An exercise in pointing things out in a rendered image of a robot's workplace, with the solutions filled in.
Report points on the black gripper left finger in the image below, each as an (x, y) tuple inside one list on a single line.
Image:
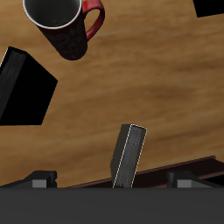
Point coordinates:
[(40, 178)]

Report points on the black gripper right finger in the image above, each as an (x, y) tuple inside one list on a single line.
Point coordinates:
[(180, 178)]

